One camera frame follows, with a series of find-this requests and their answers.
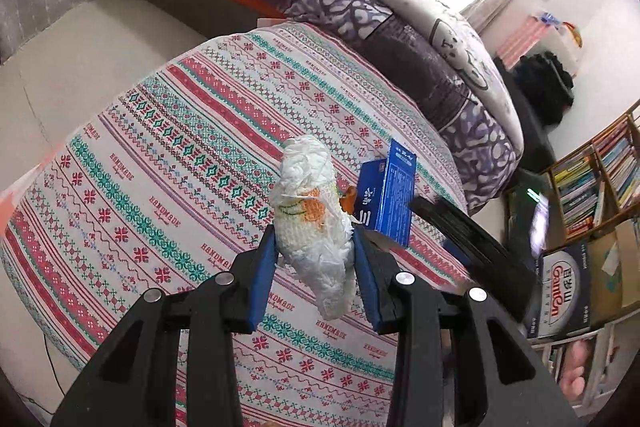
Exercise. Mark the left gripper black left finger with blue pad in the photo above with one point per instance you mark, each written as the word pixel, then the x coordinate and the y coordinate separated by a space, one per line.
pixel 131 380

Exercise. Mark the patterned striped tablecloth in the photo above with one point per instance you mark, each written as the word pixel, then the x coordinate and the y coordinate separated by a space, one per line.
pixel 167 184

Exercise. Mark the orange snack wrapper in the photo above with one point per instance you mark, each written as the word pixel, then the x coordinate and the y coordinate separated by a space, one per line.
pixel 348 199

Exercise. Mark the black clothes pile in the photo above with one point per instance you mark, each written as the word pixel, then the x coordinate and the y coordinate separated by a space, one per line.
pixel 547 86

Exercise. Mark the pink checked cloth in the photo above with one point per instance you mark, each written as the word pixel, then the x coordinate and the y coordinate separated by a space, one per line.
pixel 521 41

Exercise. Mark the blue cardboard box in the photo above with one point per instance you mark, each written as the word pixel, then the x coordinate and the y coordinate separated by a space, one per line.
pixel 385 189

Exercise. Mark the purple patterned bed blanket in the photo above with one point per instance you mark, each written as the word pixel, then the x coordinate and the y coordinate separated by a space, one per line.
pixel 445 69

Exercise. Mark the blue Ganten water carton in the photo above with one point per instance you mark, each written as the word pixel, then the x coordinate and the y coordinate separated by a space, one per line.
pixel 562 305

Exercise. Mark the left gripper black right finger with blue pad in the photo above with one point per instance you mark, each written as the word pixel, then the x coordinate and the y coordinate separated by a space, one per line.
pixel 498 378

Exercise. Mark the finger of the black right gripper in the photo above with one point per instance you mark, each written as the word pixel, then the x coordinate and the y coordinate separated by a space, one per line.
pixel 509 277

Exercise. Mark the wooden bookshelf with books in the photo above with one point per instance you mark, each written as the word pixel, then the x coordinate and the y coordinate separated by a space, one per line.
pixel 596 187

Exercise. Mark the white tissue wad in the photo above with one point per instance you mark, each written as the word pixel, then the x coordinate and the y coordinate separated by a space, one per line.
pixel 313 232

